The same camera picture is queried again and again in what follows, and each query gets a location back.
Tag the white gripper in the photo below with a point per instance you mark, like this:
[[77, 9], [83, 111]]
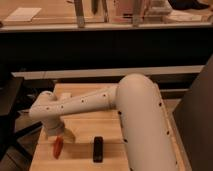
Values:
[[56, 128]]

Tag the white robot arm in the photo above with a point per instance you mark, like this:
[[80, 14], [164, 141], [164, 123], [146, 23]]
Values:
[[144, 126]]

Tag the black rectangular block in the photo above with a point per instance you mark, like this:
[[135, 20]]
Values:
[[98, 149]]

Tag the black chair at left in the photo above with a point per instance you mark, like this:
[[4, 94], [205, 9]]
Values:
[[10, 93]]

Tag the white paper sheet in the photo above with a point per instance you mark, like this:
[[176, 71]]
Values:
[[22, 14]]

